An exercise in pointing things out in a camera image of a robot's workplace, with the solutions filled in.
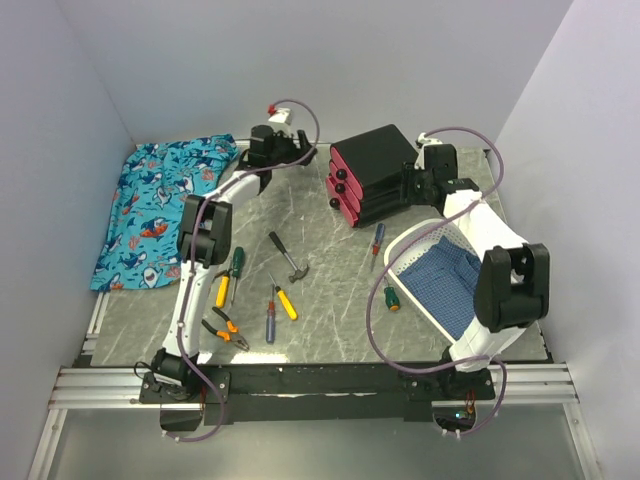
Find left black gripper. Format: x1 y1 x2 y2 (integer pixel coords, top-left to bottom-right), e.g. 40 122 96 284
268 128 318 169

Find pink top drawer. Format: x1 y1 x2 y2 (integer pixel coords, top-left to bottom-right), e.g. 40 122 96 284
329 149 363 198

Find black drawer cabinet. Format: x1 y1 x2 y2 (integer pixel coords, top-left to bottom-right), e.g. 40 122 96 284
329 124 417 228

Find green handle screwdriver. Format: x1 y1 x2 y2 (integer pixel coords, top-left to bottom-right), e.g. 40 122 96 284
231 246 246 304

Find yellow handle screwdriver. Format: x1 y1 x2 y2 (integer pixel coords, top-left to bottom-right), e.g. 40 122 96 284
215 270 231 309
269 273 298 321

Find blue red screwdriver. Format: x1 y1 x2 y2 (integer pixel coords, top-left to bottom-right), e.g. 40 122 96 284
265 287 276 345

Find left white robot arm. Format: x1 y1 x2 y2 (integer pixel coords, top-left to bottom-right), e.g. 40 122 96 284
151 125 317 402

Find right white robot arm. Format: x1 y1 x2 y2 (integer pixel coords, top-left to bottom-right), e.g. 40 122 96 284
384 139 550 399

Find white perforated basket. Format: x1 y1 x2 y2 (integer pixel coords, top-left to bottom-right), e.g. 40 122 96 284
383 218 481 343

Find pink middle drawer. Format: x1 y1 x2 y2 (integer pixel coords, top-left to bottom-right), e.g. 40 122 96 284
325 175 361 214

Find blue screwdriver near basket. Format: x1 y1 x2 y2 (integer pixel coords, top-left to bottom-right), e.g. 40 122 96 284
370 223 386 271

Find blue checkered cloth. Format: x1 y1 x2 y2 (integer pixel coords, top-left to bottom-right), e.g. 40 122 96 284
398 237 481 341

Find stubby green orange screwdriver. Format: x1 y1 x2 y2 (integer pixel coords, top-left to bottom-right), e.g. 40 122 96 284
383 279 400 312

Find blue shark print cloth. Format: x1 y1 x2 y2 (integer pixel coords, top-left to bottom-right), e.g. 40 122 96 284
90 134 239 292

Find orange black combination pliers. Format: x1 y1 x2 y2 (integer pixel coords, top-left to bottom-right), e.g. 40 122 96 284
201 307 250 352

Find black base crossbar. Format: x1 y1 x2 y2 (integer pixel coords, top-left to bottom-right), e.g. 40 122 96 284
139 363 495 430

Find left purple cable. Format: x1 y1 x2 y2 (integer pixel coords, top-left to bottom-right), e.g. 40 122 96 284
164 98 321 445

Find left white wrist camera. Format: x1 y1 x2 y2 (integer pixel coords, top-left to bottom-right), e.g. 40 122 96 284
268 104 294 128

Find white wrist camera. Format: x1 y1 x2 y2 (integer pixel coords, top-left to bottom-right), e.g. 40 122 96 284
416 132 443 166
268 104 294 128

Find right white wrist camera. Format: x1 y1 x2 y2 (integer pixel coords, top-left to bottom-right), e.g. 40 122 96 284
416 132 443 166

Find black handle claw hammer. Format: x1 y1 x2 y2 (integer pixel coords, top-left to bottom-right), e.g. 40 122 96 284
268 231 309 283

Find aluminium rail frame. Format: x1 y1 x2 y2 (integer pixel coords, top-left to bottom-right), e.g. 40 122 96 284
29 294 603 479

